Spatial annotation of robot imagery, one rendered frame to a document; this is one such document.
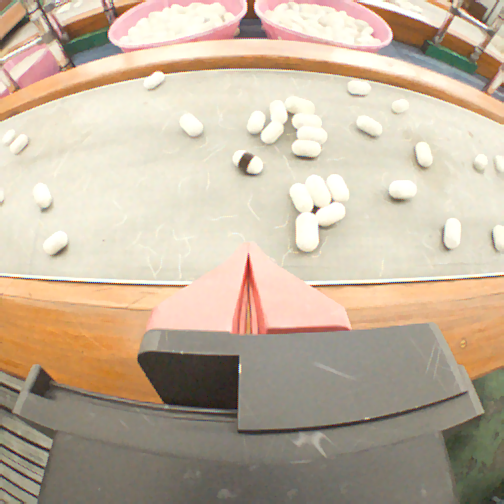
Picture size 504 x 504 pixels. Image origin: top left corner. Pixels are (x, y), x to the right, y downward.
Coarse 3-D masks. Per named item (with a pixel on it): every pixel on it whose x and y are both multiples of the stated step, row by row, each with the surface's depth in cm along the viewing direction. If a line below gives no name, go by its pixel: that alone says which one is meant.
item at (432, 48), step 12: (456, 0) 26; (456, 12) 29; (444, 24) 34; (480, 24) 29; (492, 24) 27; (492, 36) 30; (420, 48) 45; (432, 48) 42; (444, 48) 41; (480, 48) 35; (444, 60) 44; (456, 60) 43; (468, 60) 41; (468, 72) 45
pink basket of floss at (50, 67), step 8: (32, 48) 38; (40, 48) 39; (40, 56) 32; (48, 56) 35; (8, 64) 37; (16, 64) 39; (32, 64) 31; (40, 64) 34; (48, 64) 37; (56, 64) 40; (24, 72) 31; (32, 72) 33; (40, 72) 35; (48, 72) 38; (56, 72) 42; (16, 80) 31; (24, 80) 33; (32, 80) 35; (40, 80) 37; (0, 96) 30
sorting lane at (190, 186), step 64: (0, 128) 31; (64, 128) 29; (128, 128) 29; (384, 128) 29; (448, 128) 29; (64, 192) 26; (128, 192) 26; (192, 192) 26; (256, 192) 26; (384, 192) 26; (448, 192) 27; (0, 256) 24; (64, 256) 24; (128, 256) 24; (192, 256) 24; (320, 256) 24; (384, 256) 24; (448, 256) 24
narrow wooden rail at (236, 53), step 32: (96, 64) 30; (128, 64) 29; (160, 64) 29; (192, 64) 30; (224, 64) 30; (256, 64) 30; (288, 64) 30; (320, 64) 29; (352, 64) 29; (384, 64) 29; (32, 96) 29; (64, 96) 31; (448, 96) 30; (480, 96) 30
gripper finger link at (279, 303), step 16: (256, 256) 10; (256, 272) 8; (272, 272) 8; (288, 272) 8; (256, 288) 7; (272, 288) 7; (288, 288) 7; (304, 288) 7; (256, 304) 7; (272, 304) 6; (288, 304) 6; (304, 304) 6; (320, 304) 6; (336, 304) 6; (256, 320) 11; (272, 320) 5; (288, 320) 5; (304, 320) 5; (320, 320) 5; (336, 320) 5
